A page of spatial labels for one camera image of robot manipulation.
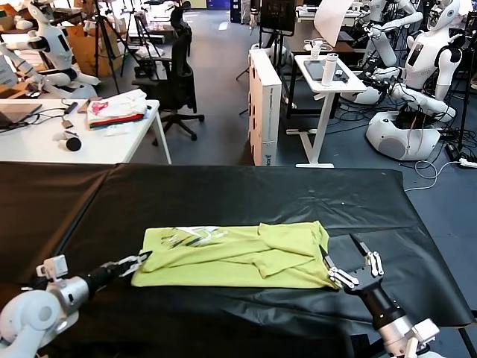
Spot white humanoid robot left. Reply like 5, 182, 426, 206
0, 0, 101, 100

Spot long white table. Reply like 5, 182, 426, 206
0, 98, 172, 165

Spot white standing desk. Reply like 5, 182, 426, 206
285, 54, 368, 169

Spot white thermos bottle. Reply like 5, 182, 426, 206
321, 52, 338, 87

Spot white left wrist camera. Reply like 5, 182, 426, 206
35, 255, 70, 283

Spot curved white sheet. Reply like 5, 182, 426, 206
313, 0, 354, 48

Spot white humanoid robot right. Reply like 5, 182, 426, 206
364, 0, 467, 162

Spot dark tablet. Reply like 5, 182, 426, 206
303, 59, 350, 82

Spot brown cardboard box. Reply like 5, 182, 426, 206
63, 24, 124, 78

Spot large black table cover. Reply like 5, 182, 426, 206
35, 163, 474, 358

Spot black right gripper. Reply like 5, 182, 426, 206
318, 233, 402, 329

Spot dark brown table cover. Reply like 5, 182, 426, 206
0, 161, 119, 286

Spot tall black tripod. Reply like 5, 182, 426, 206
88, 0, 130, 94

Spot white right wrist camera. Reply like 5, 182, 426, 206
408, 318, 441, 355

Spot stack of folded clothes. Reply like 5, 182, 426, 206
86, 88, 148, 131

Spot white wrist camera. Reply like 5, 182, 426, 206
35, 255, 70, 283
408, 318, 441, 355

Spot black light stand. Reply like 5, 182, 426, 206
456, 10, 477, 150

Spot tall white cardboard box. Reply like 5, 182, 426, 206
247, 47, 282, 167

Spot short black tripod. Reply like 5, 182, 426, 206
125, 9, 165, 68

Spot black monitor on stand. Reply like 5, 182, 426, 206
235, 0, 298, 113

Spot black office chair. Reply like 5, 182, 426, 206
131, 0, 206, 146

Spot grey laptop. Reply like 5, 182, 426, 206
0, 103, 43, 131

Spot white humanoid robot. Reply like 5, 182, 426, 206
364, 0, 467, 162
0, 0, 101, 100

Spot white tissue packet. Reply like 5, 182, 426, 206
104, 125, 133, 137

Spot small white desk gadget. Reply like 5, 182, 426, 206
303, 37, 332, 60

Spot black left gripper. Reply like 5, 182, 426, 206
86, 250, 154, 292

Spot yellow-green t-shirt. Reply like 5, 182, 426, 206
130, 220, 341, 291

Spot white floor cable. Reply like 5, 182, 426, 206
404, 159, 463, 193

